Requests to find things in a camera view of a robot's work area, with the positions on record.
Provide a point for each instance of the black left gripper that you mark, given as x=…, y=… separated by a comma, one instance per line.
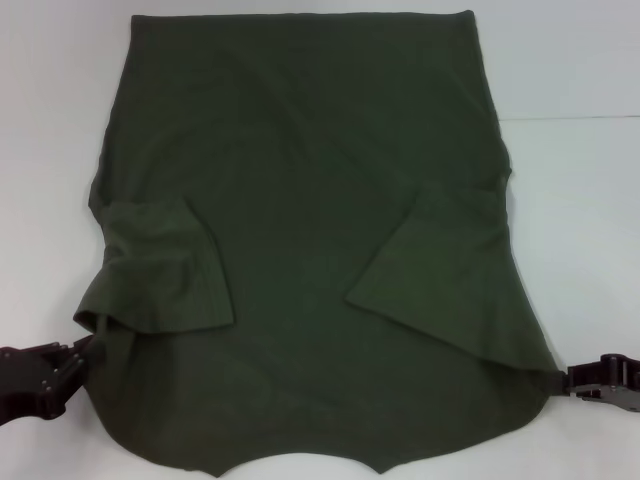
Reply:
x=25, y=375

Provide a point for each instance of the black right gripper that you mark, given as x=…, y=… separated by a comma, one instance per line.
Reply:
x=632, y=385

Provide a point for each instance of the dark green t-shirt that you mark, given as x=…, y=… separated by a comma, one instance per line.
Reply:
x=310, y=175

